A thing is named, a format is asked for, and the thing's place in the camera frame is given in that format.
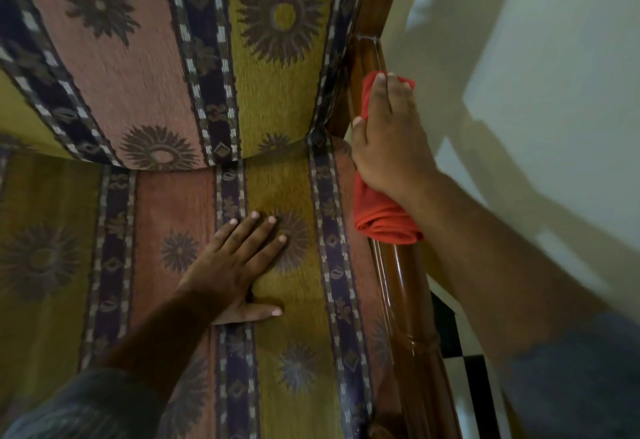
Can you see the person's left thumb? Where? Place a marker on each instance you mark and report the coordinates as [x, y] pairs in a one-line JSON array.
[[257, 312]]

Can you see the patterned sofa seat cushion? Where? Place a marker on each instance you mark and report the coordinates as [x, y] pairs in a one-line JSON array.
[[295, 353]]

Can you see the person's right thumb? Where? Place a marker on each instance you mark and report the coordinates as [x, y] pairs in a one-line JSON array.
[[359, 141]]

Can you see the patterned sofa back cushion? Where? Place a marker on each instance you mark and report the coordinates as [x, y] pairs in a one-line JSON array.
[[150, 53]]

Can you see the person's left little finger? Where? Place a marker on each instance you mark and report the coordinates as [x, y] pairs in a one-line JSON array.
[[225, 233]]

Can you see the person's left middle finger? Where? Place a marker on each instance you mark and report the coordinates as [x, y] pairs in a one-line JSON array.
[[261, 237]]

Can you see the brown wooden sofa armrest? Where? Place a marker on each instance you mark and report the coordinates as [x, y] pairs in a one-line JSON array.
[[410, 303]]

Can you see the person's left hand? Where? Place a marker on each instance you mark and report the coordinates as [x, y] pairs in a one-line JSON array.
[[225, 268]]

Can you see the person's right forearm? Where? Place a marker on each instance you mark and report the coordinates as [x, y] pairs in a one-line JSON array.
[[490, 263]]

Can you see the person's left forearm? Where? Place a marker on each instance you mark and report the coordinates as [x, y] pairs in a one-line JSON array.
[[160, 338]]

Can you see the red cleaning cloth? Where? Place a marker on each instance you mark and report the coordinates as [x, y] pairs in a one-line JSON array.
[[380, 221]]

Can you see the person's right hand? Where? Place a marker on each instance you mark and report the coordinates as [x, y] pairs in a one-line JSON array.
[[390, 148]]

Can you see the grey long sleeve shirt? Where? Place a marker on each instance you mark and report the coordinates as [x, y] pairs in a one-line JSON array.
[[575, 378]]

